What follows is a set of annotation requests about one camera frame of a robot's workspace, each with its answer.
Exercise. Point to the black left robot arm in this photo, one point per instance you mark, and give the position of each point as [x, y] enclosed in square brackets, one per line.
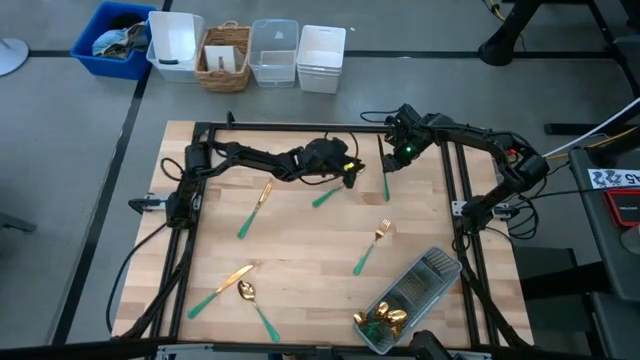
[250, 159]

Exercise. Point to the black rig crossbar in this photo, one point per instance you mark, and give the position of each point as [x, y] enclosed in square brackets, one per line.
[75, 348]

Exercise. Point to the black desk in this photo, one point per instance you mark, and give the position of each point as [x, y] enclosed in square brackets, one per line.
[600, 235]

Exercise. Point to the red flat device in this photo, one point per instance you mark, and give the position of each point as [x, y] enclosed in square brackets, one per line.
[622, 207]

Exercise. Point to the black floor object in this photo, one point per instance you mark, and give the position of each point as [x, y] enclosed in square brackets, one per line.
[15, 222]

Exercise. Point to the black frame post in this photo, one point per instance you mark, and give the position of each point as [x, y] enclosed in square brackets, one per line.
[230, 120]

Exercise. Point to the black table clamp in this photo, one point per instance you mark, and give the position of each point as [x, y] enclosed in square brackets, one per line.
[142, 204]

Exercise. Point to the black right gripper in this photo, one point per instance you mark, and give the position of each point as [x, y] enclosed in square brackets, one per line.
[410, 140]

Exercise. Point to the white plastic bin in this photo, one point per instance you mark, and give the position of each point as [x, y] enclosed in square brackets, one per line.
[320, 50]
[175, 40]

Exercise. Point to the white box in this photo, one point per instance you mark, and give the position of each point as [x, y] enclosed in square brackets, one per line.
[231, 56]

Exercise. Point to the wicker basket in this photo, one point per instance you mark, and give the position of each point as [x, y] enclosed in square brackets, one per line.
[222, 82]

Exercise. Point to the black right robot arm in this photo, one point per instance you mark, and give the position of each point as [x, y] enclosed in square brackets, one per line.
[480, 140]

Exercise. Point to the white round stand base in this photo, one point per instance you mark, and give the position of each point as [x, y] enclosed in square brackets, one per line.
[10, 55]

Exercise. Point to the blue plastic bin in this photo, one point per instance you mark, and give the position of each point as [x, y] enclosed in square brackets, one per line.
[82, 47]

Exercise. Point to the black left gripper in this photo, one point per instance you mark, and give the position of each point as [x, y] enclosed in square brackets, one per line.
[327, 157]

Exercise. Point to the silver metal bracket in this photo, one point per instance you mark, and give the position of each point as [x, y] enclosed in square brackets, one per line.
[457, 208]

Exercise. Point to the pile of clothes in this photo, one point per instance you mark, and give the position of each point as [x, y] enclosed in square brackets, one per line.
[117, 42]

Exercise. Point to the clear plastic bin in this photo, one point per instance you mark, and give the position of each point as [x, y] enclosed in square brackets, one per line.
[274, 75]

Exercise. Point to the black stand foot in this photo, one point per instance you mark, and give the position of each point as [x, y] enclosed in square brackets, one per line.
[500, 50]

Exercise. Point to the black aluminium table frame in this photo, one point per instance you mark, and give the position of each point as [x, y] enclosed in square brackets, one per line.
[300, 127]

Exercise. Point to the white printed label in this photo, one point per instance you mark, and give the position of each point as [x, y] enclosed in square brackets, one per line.
[612, 178]

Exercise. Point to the grey plastic cutlery bin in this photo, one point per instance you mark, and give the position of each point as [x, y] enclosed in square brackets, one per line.
[425, 280]

